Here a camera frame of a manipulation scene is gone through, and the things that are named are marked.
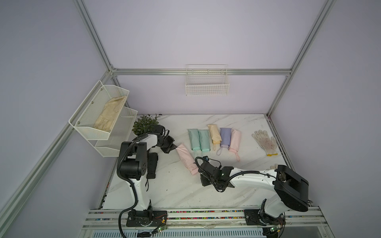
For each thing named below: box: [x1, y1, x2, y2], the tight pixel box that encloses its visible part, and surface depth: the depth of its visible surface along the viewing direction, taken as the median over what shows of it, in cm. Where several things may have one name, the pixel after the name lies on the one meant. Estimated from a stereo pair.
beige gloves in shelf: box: [93, 95, 127, 133], surface depth 80 cm
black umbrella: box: [144, 152, 159, 192], surface depth 92 cm
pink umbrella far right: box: [228, 127, 242, 163], surface depth 103 cm
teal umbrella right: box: [197, 129, 211, 152], surface depth 105 cm
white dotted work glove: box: [251, 129, 279, 157], surface depth 106 cm
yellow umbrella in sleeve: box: [207, 123, 223, 151], surface depth 106 cm
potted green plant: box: [131, 113, 161, 136], surface depth 93 cm
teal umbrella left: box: [188, 128, 201, 151], surface depth 104 cm
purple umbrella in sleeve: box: [216, 127, 232, 156], surface depth 103 cm
